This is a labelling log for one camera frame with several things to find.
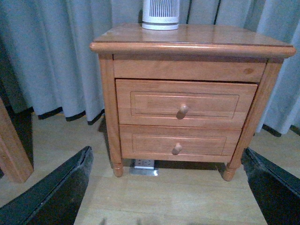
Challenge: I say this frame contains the wooden nightstand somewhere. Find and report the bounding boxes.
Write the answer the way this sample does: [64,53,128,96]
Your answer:
[90,24,296,181]

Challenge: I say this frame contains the floor power socket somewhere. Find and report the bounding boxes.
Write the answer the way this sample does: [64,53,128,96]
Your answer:
[129,159,159,176]

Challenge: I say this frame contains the white cylindrical air purifier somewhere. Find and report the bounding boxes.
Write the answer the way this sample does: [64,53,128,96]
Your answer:
[142,0,180,30]

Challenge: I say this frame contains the wooden bed frame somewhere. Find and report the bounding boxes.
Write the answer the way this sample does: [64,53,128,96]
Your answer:
[0,101,34,183]

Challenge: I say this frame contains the wooden drawer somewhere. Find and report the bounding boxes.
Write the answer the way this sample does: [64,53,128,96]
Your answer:
[116,79,257,129]
[120,125,240,156]

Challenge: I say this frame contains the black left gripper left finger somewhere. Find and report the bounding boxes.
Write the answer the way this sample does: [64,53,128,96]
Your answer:
[0,146,93,225]

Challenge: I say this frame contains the grey curtain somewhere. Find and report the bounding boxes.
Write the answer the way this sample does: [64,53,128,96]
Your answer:
[0,0,300,124]

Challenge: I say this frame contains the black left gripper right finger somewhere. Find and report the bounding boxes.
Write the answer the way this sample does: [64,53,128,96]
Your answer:
[241,148,300,225]

